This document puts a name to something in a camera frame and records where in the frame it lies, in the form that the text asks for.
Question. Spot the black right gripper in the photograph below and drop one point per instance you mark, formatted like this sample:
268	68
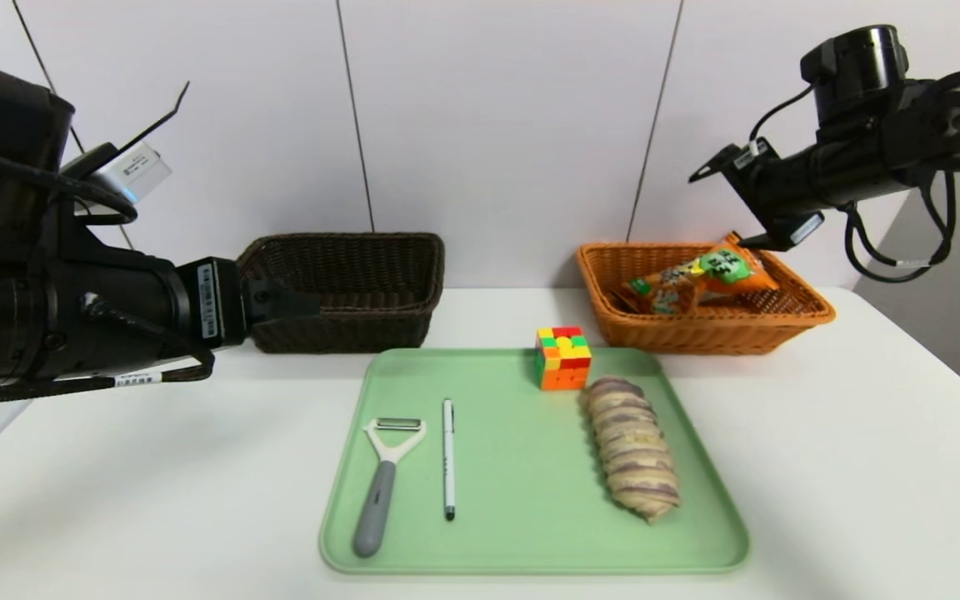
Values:
787	232

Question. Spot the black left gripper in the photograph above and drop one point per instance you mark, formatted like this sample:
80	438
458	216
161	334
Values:
215	300

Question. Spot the orange snack bag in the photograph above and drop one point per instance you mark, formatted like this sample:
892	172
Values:
722	271

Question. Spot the white pen black tip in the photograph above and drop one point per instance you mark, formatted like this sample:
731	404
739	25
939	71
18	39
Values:
449	458

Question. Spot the colourful puzzle cube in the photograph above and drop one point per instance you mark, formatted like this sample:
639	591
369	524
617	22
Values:
563	358

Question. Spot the purple swirl bread roll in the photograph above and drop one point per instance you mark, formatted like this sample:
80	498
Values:
634	458

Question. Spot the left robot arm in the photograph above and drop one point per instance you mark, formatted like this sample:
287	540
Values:
13	300

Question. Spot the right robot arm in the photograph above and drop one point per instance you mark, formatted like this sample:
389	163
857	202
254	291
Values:
880	167

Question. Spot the dark brown wicker basket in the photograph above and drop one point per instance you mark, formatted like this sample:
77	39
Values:
372	283

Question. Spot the orange wicker basket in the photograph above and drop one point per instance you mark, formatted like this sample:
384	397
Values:
722	329

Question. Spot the light green plastic tray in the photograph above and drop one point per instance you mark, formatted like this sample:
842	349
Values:
522	467

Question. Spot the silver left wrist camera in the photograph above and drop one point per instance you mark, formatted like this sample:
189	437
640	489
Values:
134	171

